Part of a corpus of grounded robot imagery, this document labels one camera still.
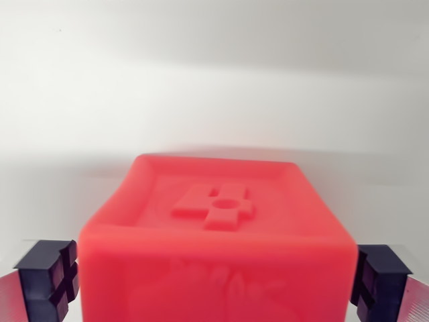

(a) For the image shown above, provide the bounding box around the red embossed cube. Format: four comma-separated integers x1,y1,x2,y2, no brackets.
77,153,357,322

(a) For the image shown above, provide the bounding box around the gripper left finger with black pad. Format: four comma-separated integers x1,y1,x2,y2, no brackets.
0,239,80,322

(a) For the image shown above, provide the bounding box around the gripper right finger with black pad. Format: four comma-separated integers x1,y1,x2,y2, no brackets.
348,244,429,322

